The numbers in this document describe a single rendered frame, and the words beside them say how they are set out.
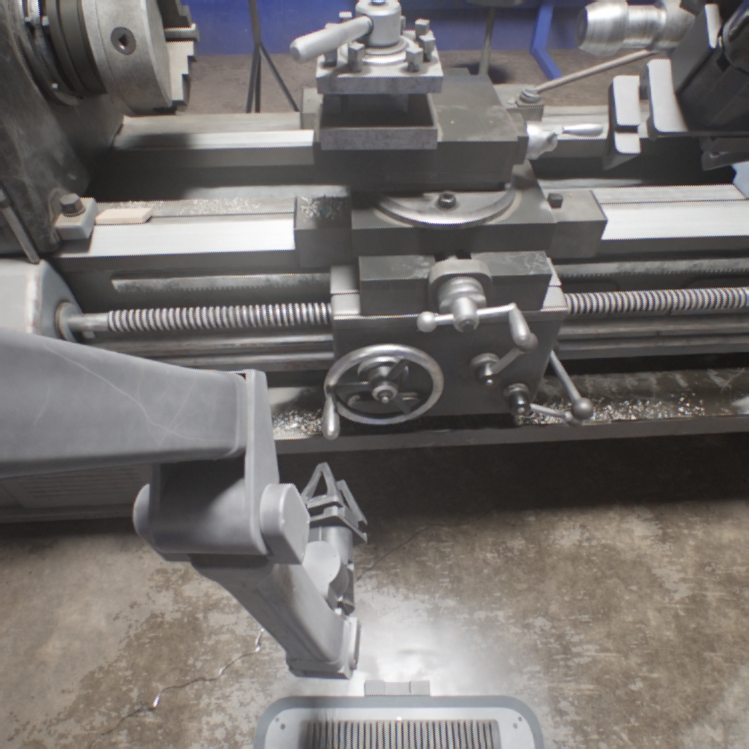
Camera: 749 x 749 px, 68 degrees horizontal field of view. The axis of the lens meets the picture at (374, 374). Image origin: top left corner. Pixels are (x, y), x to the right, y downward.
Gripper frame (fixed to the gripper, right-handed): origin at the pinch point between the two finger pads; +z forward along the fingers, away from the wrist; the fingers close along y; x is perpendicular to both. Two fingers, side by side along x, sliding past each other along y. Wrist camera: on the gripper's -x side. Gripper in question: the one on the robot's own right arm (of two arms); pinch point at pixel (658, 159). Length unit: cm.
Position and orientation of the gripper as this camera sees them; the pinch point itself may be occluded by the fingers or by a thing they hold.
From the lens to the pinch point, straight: 63.5
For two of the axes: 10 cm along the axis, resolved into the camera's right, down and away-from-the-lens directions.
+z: 0.0, 1.8, 9.8
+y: -10.0, 0.0, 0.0
